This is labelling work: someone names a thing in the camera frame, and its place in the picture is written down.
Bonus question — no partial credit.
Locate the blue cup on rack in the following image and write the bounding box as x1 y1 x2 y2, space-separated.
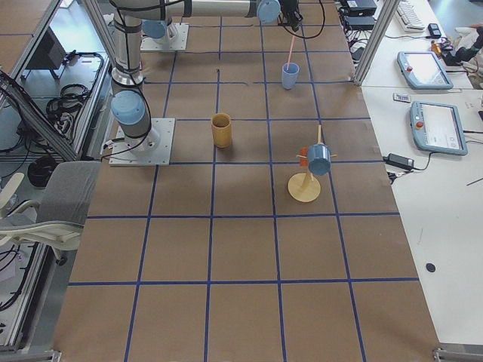
306 143 331 176

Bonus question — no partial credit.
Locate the black cable bundle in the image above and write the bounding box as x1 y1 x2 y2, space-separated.
45 83 91 129

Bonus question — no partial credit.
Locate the small white label device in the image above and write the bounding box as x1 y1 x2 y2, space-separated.
392 93 411 103

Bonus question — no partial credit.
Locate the black round cap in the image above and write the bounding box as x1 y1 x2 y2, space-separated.
426 263 436 272

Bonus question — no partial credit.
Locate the white keyboard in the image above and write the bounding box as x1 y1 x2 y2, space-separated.
394 0 426 33

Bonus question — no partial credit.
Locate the black power adapter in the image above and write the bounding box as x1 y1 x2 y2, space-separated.
383 153 414 170

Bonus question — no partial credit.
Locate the teach pendant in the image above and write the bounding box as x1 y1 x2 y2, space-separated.
396 51 454 90
409 101 468 156

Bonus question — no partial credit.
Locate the wooden cup rack stand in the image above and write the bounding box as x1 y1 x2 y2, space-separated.
288 124 324 203

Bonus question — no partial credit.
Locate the black monitor on cart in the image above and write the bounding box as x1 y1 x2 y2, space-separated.
26 27 67 79

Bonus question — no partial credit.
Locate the aluminium frame post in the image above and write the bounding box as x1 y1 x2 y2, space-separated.
353 0 399 86

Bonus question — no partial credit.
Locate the blue cup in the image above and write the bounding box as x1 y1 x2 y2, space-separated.
281 63 300 90
306 143 331 176

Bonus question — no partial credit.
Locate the lower teach pendant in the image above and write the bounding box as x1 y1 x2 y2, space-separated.
409 101 468 156

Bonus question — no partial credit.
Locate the grey office chair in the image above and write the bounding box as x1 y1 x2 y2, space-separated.
1 161 101 265

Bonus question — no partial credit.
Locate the upper teach pendant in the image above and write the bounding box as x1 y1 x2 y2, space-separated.
396 51 454 90

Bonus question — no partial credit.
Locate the orange cup on rack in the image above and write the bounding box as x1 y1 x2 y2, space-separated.
297 147 309 167

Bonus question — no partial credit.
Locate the yellow cylindrical holder cup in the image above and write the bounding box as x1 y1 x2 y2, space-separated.
211 113 232 149

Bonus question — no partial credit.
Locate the black box on desk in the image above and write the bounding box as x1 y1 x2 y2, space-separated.
427 23 441 38

